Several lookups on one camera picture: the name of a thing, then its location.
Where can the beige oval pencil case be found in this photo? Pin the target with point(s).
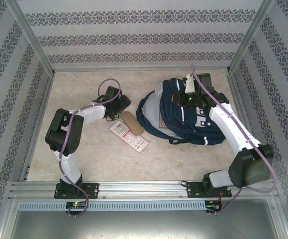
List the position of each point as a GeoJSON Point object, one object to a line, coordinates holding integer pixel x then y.
{"type": "Point", "coordinates": [132, 123]}

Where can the navy blue backpack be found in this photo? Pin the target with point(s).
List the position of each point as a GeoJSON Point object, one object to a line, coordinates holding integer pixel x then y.
{"type": "Point", "coordinates": [183, 124]}

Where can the white red stationery package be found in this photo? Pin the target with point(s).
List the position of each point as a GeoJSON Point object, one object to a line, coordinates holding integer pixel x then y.
{"type": "Point", "coordinates": [131, 139]}

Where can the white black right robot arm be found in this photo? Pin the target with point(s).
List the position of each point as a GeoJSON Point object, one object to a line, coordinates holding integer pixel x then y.
{"type": "Point", "coordinates": [233, 129]}

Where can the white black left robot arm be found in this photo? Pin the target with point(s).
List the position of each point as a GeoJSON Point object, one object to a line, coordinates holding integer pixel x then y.
{"type": "Point", "coordinates": [69, 164]}

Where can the small green circuit board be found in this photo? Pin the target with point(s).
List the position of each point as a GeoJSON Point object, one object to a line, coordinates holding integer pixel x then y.
{"type": "Point", "coordinates": [212, 203]}
{"type": "Point", "coordinates": [76, 204]}

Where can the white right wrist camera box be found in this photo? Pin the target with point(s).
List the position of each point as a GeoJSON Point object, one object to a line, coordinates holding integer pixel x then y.
{"type": "Point", "coordinates": [189, 85]}

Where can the aluminium frame post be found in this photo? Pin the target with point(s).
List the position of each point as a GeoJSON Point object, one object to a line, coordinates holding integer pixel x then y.
{"type": "Point", "coordinates": [31, 37]}
{"type": "Point", "coordinates": [248, 37]}

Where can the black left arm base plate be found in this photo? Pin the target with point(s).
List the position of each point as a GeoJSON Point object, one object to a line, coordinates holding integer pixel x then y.
{"type": "Point", "coordinates": [91, 190]}

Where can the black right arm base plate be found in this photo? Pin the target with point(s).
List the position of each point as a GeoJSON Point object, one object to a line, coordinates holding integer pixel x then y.
{"type": "Point", "coordinates": [192, 190]}

